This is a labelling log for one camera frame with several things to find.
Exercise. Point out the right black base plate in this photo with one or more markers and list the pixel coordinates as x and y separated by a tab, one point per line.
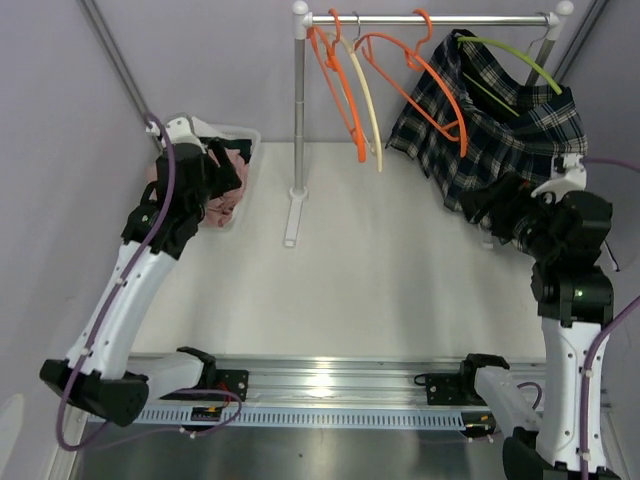
448	389

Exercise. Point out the silver clothes rack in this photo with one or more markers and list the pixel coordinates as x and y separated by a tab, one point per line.
304	19

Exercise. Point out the dark green garment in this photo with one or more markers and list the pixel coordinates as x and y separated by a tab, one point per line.
217	144

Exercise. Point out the cream hanger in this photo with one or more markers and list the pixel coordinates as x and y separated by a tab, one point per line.
374	145

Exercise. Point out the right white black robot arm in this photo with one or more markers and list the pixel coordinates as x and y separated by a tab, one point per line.
563	234

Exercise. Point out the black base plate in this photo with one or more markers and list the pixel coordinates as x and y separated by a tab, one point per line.
233	380
448	389

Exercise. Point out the navy plaid skirt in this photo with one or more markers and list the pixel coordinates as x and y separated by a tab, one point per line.
462	147

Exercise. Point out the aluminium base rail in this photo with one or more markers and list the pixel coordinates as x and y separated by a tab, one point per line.
334	382

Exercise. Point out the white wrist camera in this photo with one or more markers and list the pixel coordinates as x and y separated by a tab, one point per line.
568	174
179	130

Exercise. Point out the left orange hanger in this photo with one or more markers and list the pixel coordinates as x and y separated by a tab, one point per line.
327	58

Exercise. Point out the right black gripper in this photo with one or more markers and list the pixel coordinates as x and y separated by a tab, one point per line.
508	189

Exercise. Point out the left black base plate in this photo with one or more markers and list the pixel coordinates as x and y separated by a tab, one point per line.
233	380

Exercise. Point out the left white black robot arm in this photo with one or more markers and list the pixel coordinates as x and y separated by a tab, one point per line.
94	375

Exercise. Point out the white plastic basket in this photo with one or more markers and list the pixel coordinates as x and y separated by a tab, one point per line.
153	198

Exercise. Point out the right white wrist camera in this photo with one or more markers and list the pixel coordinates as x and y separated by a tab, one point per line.
568	174

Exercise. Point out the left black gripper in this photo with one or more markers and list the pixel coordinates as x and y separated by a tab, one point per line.
224	178

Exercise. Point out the white slotted cable duct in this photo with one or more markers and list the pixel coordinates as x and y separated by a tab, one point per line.
255	416

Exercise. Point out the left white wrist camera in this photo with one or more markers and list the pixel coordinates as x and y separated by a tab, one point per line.
179	130

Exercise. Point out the green hanger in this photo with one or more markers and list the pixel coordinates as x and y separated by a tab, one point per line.
492	88

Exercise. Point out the pink garment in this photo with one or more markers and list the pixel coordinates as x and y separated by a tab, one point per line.
219	211

